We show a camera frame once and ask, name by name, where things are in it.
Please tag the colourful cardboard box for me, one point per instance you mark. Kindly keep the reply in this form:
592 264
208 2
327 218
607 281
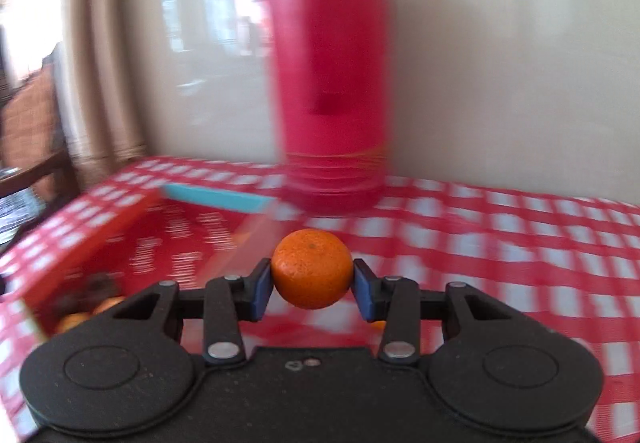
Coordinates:
150 243

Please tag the dark wooden chair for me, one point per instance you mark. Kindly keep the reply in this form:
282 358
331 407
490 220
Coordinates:
35 173

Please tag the dark mangosteen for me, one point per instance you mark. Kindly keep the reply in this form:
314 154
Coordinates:
97 285

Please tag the orange patterned cushion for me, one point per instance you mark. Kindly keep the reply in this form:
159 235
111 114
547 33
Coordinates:
35 118

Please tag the beige lace curtain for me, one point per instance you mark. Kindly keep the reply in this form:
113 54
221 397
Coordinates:
105 48

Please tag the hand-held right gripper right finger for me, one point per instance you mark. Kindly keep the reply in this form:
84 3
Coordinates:
364 293

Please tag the red checkered tablecloth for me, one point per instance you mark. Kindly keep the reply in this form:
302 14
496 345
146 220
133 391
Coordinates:
475 243

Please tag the large round tangerine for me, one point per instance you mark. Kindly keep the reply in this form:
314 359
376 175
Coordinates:
312 269

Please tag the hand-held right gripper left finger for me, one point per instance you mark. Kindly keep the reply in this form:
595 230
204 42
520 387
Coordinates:
260 292

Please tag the red thermos flask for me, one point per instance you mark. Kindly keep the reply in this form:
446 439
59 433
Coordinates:
327 73

